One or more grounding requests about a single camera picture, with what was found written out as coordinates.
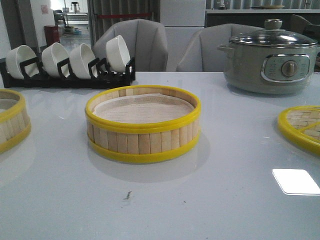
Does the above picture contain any white bowl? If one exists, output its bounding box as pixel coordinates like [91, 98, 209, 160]
[69, 43, 96, 79]
[105, 35, 131, 73]
[41, 42, 69, 78]
[5, 45, 36, 80]

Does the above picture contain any right grey chair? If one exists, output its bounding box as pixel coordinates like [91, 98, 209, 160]
[176, 23, 260, 72]

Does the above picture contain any dark counter with shelf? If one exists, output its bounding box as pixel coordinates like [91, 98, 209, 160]
[204, 9, 320, 30]

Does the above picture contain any white cabinet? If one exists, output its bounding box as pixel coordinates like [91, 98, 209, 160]
[160, 0, 206, 72]

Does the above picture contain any bamboo steamer tray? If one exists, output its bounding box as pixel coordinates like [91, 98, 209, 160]
[0, 88, 32, 153]
[85, 85, 201, 164]

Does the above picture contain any grey chair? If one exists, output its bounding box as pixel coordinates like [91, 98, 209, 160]
[176, 23, 260, 72]
[92, 19, 168, 72]

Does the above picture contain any left grey chair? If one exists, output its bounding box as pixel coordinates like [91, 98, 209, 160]
[92, 19, 168, 72]

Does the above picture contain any green electric cooking pot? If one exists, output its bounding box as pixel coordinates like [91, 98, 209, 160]
[217, 43, 320, 95]

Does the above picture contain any glass pot lid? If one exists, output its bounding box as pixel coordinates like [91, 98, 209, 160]
[229, 18, 318, 48]

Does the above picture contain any white steamer liner paper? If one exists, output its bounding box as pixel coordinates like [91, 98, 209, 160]
[93, 93, 194, 124]

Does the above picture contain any red barrier strip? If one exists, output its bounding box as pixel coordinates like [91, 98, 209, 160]
[95, 12, 152, 19]

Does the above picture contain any woven bamboo steamer lid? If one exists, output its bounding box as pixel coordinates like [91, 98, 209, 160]
[277, 105, 320, 155]

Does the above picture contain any red bin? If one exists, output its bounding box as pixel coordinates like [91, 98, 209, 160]
[43, 25, 60, 47]

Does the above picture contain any black dish rack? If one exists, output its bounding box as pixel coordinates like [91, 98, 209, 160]
[0, 56, 136, 90]

